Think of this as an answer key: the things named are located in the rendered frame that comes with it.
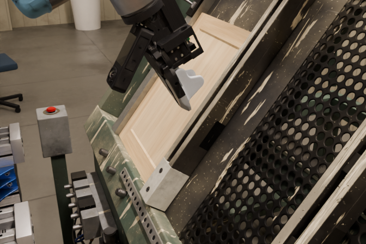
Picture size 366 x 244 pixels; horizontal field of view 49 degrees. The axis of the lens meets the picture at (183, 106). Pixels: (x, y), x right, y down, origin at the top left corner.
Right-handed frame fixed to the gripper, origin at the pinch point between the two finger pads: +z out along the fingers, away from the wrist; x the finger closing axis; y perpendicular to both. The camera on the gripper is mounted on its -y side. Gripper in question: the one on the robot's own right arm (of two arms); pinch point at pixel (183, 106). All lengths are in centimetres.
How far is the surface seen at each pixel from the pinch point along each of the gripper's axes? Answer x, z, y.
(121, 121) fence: 75, 35, -11
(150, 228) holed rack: 18.8, 36.8, -20.6
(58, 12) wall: 754, 123, 1
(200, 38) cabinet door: 63, 20, 28
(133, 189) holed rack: 37, 37, -20
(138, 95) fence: 76, 30, -1
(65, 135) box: 93, 36, -34
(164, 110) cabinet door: 56, 31, 3
